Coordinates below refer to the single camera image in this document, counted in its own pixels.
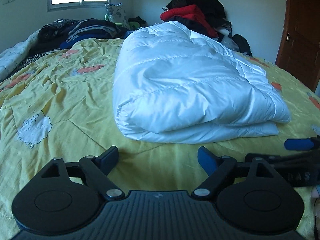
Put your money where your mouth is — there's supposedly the white quilted down jacket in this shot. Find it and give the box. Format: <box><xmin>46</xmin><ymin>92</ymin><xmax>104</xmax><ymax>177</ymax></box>
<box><xmin>113</xmin><ymin>21</ymin><xmax>291</xmax><ymax>144</ymax></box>

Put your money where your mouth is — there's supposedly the dark folded clothes stack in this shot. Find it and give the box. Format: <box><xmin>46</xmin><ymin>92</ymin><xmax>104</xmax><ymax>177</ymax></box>
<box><xmin>28</xmin><ymin>18</ymin><xmax>129</xmax><ymax>56</ymax></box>

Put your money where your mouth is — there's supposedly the person's right hand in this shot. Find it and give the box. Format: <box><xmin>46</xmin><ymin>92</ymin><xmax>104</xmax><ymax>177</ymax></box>
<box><xmin>311</xmin><ymin>185</ymin><xmax>320</xmax><ymax>231</ymax></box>

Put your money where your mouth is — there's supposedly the yellow cartoon bed quilt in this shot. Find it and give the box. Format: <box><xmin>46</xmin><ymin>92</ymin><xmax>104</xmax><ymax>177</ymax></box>
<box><xmin>0</xmin><ymin>37</ymin><xmax>320</xmax><ymax>240</ymax></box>

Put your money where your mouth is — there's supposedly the brown wooden door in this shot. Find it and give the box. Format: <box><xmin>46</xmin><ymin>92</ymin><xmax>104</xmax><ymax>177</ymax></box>
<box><xmin>276</xmin><ymin>0</ymin><xmax>319</xmax><ymax>92</ymax></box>

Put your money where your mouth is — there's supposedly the white patterned bed sheet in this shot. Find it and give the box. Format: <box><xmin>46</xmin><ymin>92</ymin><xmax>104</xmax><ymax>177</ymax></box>
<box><xmin>0</xmin><ymin>30</ymin><xmax>39</xmax><ymax>82</ymax></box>

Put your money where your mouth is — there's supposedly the green plastic stool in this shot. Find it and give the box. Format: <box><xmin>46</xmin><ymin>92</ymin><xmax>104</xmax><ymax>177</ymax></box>
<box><xmin>115</xmin><ymin>16</ymin><xmax>147</xmax><ymax>30</ymax></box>

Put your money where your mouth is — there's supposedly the black garment on pile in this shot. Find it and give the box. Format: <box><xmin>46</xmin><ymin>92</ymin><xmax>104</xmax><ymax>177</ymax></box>
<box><xmin>167</xmin><ymin>0</ymin><xmax>232</xmax><ymax>28</ymax></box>

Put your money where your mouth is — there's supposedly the patterned fabric bag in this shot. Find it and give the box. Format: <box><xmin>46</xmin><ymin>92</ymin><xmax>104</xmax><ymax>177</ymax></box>
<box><xmin>105</xmin><ymin>3</ymin><xmax>130</xmax><ymax>29</ymax></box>

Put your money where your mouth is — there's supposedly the red jacket on pile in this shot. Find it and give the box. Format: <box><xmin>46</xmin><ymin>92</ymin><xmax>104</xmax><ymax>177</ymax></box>
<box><xmin>160</xmin><ymin>5</ymin><xmax>219</xmax><ymax>38</ymax></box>

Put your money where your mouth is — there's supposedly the black bag by wall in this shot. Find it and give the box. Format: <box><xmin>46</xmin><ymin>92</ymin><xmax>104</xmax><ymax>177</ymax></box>
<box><xmin>232</xmin><ymin>34</ymin><xmax>253</xmax><ymax>57</ymax></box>

